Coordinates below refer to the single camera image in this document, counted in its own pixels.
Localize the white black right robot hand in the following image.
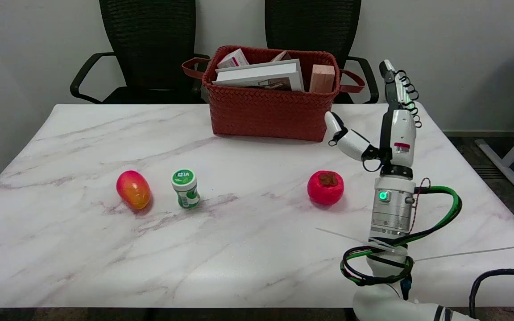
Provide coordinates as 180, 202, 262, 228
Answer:
324, 59, 423, 180

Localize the pink white carton box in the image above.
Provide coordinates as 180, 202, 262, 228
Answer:
217, 49, 249, 69

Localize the black mesh office chair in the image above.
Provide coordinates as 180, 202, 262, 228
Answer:
70, 0, 211, 104
265, 0, 379, 104

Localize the green gum jar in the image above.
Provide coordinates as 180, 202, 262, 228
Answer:
171, 169, 200, 209

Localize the wooden block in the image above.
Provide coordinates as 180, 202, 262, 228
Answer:
309, 65, 336, 93

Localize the green black cable bundle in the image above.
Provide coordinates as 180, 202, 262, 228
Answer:
340, 186, 463, 287

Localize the red yellow toy mango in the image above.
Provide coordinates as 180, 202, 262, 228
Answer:
116, 170, 152, 210

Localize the red toy persimmon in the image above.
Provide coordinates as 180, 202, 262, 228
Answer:
307, 171, 344, 206

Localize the white desk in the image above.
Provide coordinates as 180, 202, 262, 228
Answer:
475, 43, 514, 200

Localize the white book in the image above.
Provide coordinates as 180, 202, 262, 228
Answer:
212, 59, 305, 92

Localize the white zip tie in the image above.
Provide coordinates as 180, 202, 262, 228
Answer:
413, 246, 514, 263
316, 228, 396, 251

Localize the red woven basket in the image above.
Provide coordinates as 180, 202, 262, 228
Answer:
182, 45, 366, 142

